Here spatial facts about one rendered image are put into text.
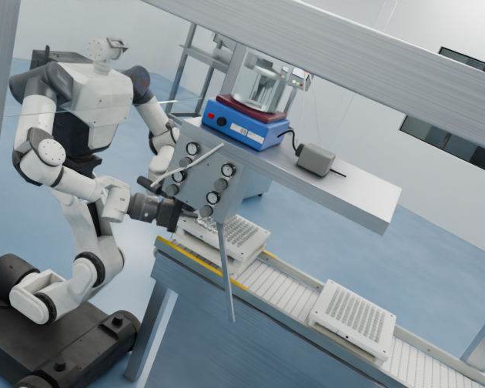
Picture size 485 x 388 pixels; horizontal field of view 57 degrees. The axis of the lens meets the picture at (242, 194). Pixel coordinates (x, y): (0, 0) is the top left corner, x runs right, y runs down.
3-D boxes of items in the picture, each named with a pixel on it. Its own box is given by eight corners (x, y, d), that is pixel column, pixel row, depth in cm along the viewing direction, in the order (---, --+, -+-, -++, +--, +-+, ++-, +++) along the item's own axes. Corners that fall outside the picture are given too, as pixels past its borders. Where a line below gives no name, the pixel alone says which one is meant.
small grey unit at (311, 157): (289, 162, 126) (298, 142, 124) (296, 158, 133) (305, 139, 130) (322, 178, 124) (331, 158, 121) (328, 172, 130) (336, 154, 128)
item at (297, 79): (266, 119, 424) (292, 55, 400) (272, 119, 432) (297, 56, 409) (286, 130, 414) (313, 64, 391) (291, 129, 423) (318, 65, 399)
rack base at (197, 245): (264, 249, 160) (266, 243, 159) (236, 276, 138) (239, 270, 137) (206, 216, 166) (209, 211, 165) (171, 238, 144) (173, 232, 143)
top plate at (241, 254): (269, 237, 158) (272, 232, 157) (242, 263, 136) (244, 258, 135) (211, 205, 164) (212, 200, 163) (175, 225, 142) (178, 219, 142)
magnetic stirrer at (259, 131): (197, 122, 128) (207, 92, 125) (229, 116, 147) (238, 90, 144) (257, 152, 123) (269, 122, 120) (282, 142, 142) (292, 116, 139)
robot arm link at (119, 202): (147, 190, 141) (110, 181, 138) (138, 222, 138) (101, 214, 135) (143, 199, 151) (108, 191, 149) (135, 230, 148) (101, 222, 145)
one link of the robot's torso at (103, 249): (76, 292, 172) (35, 175, 166) (106, 274, 188) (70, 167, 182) (105, 288, 166) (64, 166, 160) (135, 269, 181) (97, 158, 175)
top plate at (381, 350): (307, 317, 132) (309, 312, 131) (326, 282, 153) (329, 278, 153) (386, 362, 125) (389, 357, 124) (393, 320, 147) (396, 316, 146)
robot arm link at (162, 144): (155, 177, 179) (165, 155, 195) (177, 168, 176) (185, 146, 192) (140, 155, 174) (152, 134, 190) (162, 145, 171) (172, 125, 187)
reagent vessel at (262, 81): (219, 95, 128) (242, 29, 121) (241, 94, 141) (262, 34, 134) (266, 118, 124) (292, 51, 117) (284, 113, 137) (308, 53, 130)
